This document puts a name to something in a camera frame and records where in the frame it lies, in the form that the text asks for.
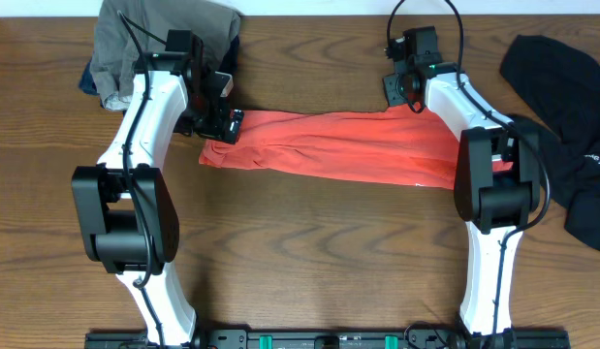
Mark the folded grey trousers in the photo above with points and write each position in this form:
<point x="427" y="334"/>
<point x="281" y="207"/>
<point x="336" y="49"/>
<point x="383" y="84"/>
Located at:
<point x="114" y="53"/>

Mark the folded navy garment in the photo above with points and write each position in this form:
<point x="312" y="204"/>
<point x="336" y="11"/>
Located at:
<point x="88" y="82"/>

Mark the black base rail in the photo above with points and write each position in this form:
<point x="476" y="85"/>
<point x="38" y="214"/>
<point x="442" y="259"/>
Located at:
<point x="415" y="338"/>

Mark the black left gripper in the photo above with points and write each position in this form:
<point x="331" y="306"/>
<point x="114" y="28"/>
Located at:
<point x="217" y="131"/>

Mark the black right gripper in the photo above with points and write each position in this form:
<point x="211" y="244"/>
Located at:
<point x="393" y="97"/>

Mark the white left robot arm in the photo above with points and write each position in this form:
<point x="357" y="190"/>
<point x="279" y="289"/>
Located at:
<point x="126" y="215"/>

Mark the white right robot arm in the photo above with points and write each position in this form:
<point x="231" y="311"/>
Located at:
<point x="496" y="187"/>

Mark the black garment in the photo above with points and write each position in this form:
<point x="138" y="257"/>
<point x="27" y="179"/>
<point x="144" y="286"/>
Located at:
<point x="561" y="85"/>

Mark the orange soccer t-shirt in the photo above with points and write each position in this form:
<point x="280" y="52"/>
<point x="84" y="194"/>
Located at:
<point x="395" y="146"/>

